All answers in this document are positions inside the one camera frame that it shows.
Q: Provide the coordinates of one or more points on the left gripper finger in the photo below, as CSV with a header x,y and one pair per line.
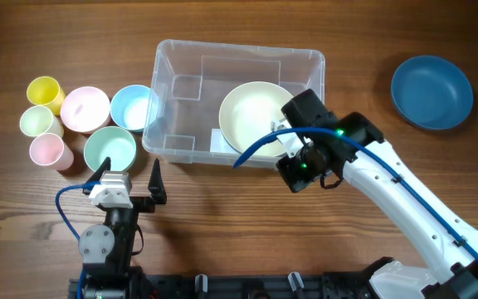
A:
x,y
105,166
155,186

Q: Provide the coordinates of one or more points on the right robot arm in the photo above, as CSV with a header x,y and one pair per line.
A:
x,y
355,150

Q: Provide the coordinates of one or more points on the white label in bin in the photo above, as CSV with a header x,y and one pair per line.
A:
x,y
219,144

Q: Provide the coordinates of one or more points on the dark blue plate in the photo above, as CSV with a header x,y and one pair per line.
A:
x,y
432,93

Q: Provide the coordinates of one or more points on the cream plastic plate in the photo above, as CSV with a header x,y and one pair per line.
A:
x,y
247,112

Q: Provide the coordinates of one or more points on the clear plastic storage bin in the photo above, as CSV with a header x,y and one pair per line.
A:
x,y
191,79

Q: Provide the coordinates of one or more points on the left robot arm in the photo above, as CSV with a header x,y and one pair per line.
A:
x,y
107,248

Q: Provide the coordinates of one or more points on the mint green plastic bowl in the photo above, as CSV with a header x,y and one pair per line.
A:
x,y
110,142

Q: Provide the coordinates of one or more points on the pink plastic cup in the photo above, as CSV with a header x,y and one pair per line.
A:
x,y
49,150

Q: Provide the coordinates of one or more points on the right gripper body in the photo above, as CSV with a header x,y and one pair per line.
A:
x,y
302,169

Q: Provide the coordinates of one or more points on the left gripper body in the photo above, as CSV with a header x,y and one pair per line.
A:
x,y
125,220

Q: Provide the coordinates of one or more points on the yellow plastic cup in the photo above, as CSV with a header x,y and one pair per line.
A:
x,y
46,91

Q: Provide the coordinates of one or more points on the light green plastic cup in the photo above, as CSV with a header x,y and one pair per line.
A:
x,y
39,120

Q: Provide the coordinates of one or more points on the light blue plastic bowl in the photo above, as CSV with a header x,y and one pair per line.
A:
x,y
129,107

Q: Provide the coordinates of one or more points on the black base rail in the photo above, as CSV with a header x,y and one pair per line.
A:
x,y
330,285

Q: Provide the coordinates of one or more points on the pink plastic bowl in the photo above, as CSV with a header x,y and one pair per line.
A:
x,y
85,110

